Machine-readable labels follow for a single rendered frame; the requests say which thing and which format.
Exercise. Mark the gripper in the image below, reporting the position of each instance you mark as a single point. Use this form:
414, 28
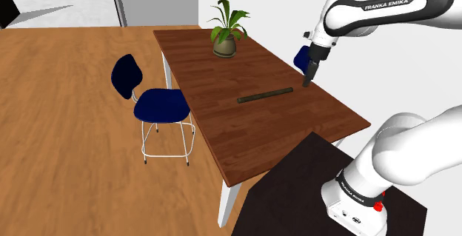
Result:
317, 52

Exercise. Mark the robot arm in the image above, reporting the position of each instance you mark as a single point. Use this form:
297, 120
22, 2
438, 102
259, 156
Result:
397, 145

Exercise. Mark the blue chair with white legs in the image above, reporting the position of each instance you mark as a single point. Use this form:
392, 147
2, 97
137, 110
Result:
158, 103
301, 59

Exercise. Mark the dark olive rod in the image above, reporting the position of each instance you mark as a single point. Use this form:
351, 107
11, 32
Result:
265, 95

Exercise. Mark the brown wooden table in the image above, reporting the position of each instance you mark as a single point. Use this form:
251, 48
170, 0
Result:
231, 119

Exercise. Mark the green potted plant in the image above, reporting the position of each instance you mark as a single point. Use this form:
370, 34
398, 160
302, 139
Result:
226, 29

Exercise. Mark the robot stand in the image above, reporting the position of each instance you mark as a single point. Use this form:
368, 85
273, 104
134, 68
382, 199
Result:
288, 199

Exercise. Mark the black cabinet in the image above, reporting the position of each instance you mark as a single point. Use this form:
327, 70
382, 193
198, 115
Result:
7, 6

